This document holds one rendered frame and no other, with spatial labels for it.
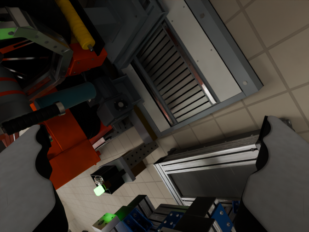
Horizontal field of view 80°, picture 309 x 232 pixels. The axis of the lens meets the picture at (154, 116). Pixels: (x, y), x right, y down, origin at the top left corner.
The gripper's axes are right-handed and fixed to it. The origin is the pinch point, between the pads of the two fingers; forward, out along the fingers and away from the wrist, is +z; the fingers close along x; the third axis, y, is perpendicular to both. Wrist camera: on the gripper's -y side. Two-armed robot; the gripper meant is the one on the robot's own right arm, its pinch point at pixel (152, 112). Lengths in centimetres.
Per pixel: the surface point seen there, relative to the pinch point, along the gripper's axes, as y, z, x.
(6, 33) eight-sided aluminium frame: -2, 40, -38
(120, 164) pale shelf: 78, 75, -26
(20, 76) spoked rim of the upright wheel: 18, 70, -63
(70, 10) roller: -7, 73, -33
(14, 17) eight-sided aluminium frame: -6, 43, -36
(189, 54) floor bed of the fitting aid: 16, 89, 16
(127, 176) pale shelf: 86, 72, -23
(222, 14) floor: -2, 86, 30
